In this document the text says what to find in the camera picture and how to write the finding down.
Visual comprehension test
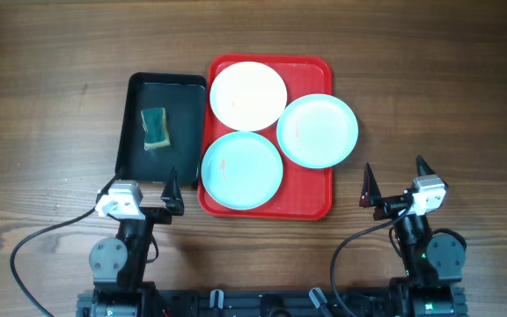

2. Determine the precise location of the light blue plate front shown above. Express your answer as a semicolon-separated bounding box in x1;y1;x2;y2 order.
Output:
201;131;283;210

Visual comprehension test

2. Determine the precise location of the right black cable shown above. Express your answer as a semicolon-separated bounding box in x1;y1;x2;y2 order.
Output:
329;193;415;317

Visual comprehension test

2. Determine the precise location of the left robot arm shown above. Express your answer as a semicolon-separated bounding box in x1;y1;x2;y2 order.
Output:
76;169;184;317

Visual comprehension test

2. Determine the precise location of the black cable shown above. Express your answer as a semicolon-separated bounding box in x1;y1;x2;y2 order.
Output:
329;193;415;317
9;173;122;317

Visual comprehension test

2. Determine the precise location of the white round plate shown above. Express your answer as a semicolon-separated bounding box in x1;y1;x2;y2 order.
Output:
209;62;288;131

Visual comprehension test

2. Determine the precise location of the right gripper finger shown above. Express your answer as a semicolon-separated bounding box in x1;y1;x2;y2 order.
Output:
359;163;382;208
415;155;436;177

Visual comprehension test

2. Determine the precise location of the light blue plate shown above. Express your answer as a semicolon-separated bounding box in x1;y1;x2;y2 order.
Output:
201;131;283;210
276;93;359;169

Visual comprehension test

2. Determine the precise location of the left black cable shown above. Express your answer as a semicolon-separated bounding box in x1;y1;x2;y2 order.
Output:
9;173;122;317

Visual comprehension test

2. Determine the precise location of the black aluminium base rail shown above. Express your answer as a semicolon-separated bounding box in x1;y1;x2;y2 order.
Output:
76;285;468;317

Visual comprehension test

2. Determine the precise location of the green yellow sponge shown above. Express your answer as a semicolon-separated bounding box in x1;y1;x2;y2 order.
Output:
141;107;171;150

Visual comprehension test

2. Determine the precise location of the black rectangular tray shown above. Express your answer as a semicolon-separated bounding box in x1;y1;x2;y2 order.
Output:
114;72;207;184

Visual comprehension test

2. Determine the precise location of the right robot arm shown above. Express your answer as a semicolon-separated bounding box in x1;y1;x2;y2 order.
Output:
359;156;468;316

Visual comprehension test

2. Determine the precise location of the red plastic tray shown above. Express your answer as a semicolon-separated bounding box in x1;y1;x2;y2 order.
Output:
197;54;333;221

